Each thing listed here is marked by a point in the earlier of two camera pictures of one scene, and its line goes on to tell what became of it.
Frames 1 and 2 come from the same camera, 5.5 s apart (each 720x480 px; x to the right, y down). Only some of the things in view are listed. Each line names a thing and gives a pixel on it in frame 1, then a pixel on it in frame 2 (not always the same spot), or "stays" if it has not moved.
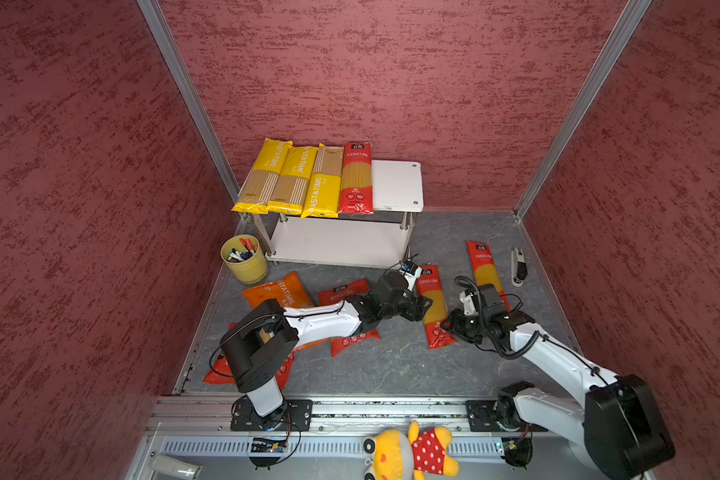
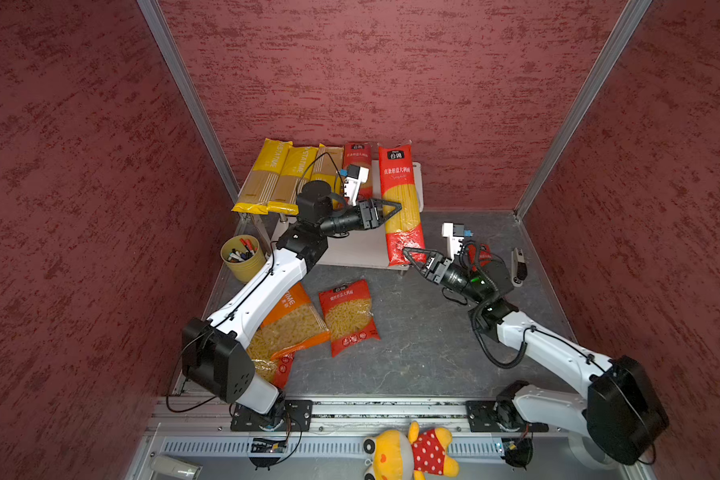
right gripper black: (454, 326) → (436, 266)
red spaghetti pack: (484, 269) stays
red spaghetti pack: (431, 285) → (398, 184)
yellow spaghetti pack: (323, 198) stays
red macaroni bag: (340, 294) stays
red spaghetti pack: (357, 186) stays
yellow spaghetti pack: (293, 181) stays
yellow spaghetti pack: (254, 195) stays
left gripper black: (416, 309) → (369, 218)
